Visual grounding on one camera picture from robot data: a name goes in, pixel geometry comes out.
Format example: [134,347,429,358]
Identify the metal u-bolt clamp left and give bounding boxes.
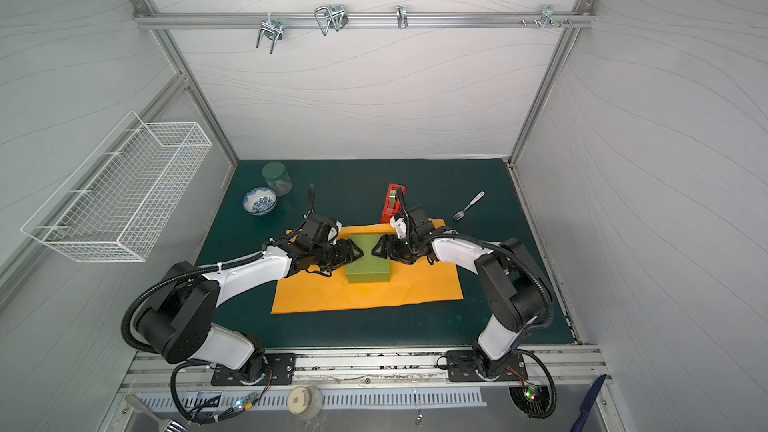
[255,16,284,54]

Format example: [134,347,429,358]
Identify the green lidded glass jar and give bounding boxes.
[261,161,293,197]

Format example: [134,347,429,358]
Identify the metal u-bolt clamp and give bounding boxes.
[255,16,284,54]
[314,4,349,36]

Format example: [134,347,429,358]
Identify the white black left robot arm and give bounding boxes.
[120,239,364,384]

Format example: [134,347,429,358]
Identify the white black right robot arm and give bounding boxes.
[370,230,554,381]

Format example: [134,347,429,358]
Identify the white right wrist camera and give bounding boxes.
[389,217,408,240]

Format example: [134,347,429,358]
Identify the aluminium cross rail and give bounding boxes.
[134,9,597,31]

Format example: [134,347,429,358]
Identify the metal bracket clamp right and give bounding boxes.
[520,5,572,29]

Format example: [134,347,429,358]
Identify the metal u-bolt clamp middle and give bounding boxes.
[314,4,349,36]

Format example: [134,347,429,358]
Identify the fork with white handle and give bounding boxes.
[453,190,485,221]

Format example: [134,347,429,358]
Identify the red tape dispenser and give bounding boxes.
[380,184,405,224]

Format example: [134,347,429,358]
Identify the blue white ceramic bowl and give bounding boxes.
[242,186,277,216]

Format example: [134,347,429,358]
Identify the orange wrapping paper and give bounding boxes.
[271,218,465,315]

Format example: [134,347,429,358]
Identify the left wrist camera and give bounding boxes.
[298,213,342,244]

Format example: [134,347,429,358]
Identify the round white puck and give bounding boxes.
[286,386,324,421]

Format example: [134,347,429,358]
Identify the blue handled tool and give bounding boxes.
[570,374,607,432]

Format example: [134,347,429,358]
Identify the white wire basket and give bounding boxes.
[21,111,212,263]

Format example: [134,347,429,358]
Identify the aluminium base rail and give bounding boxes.
[120,344,609,391]

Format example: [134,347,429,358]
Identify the green gift box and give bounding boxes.
[345,234,391,284]

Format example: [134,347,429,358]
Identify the metal ring clamp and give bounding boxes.
[395,5,408,30]

